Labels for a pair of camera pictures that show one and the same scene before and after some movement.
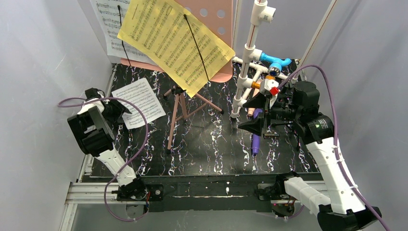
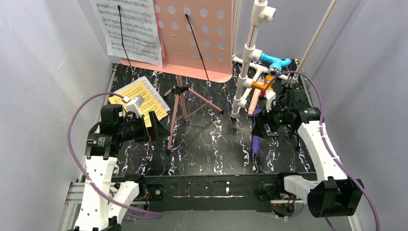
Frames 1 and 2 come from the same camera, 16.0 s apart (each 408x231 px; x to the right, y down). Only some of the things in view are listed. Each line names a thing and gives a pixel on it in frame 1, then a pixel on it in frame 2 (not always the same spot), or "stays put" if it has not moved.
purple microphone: x=256 y=138 stays put
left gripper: x=113 y=109 -> x=151 y=125
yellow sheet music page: x=179 y=43 -> x=149 y=104
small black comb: x=271 y=136 stays put
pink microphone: x=250 y=112 stays put
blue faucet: x=275 y=68 stays put
